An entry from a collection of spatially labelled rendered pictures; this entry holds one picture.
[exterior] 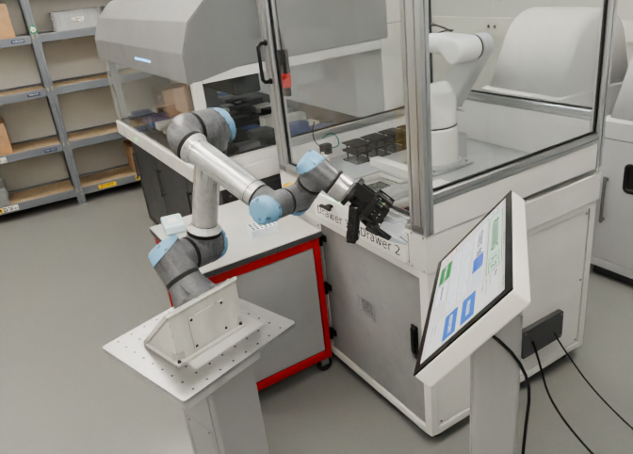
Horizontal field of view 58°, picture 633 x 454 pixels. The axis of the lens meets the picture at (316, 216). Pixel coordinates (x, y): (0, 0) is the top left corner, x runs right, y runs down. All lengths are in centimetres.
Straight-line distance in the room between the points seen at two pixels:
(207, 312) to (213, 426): 41
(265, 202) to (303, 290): 116
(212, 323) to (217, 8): 159
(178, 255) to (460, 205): 95
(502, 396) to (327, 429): 119
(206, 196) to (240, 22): 127
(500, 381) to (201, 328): 87
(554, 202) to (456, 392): 84
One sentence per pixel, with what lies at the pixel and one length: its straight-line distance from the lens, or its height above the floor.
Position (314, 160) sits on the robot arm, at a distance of 152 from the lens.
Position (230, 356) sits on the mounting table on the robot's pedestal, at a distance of 180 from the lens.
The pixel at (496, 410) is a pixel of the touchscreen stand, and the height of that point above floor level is 73.
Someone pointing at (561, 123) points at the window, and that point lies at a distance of 236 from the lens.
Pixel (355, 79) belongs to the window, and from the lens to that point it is 207.
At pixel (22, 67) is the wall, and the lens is 608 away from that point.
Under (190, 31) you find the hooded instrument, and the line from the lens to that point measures 283.
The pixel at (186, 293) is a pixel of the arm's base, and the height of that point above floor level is 93.
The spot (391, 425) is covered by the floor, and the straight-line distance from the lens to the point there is 261.
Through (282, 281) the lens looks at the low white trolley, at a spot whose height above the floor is 58.
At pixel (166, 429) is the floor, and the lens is 280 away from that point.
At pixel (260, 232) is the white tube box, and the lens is 249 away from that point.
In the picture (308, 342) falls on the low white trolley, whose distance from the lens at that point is 272.
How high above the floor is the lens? 180
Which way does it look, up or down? 23 degrees down
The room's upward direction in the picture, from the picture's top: 7 degrees counter-clockwise
